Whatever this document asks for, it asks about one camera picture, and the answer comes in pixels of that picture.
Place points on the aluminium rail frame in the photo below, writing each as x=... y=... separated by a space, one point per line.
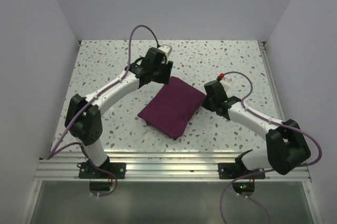
x=170 y=181

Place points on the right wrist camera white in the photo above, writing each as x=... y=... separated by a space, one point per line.
x=225 y=82

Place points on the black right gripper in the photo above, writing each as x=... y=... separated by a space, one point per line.
x=206 y=105

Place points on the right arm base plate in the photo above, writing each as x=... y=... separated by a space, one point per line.
x=235 y=169

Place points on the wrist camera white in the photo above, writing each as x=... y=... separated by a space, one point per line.
x=166 y=49
x=225 y=82

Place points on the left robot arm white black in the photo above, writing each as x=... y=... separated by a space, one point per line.
x=84 y=114

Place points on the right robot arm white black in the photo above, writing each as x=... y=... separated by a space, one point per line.
x=286 y=147

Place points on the purple cloth mat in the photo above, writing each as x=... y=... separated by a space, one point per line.
x=172 y=108

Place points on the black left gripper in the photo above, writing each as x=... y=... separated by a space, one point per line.
x=165 y=79

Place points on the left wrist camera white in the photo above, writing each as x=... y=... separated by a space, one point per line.
x=166 y=49

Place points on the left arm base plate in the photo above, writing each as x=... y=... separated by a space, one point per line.
x=87 y=171

